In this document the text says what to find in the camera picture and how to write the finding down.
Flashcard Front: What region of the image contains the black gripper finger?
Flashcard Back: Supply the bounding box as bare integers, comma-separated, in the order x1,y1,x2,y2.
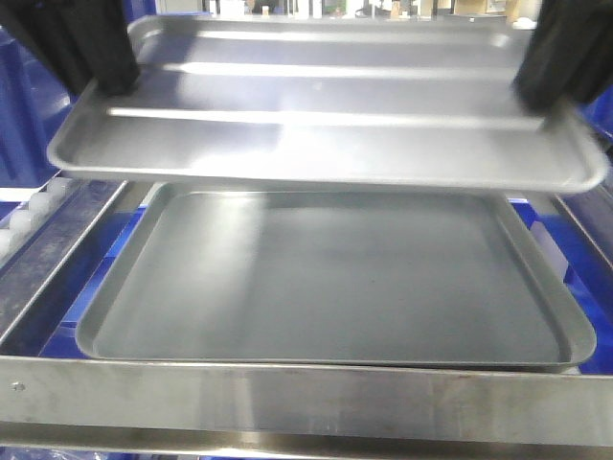
1,1,140,96

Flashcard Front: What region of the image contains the steel front rack beam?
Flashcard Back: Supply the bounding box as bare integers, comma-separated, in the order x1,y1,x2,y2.
1,356,612,459

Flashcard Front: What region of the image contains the silver ribbed metal tray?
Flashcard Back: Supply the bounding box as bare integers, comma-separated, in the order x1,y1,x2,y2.
47,15,609,194

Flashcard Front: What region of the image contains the white roller conveyor rail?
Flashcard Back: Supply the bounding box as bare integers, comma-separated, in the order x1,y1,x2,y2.
1,176,76,264

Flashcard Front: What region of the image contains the arm black gripper finger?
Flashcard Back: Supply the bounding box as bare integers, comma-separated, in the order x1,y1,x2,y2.
513,1,612,112

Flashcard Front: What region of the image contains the flat grey metal tray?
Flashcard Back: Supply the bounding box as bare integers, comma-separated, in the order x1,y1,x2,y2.
76,184,597,370

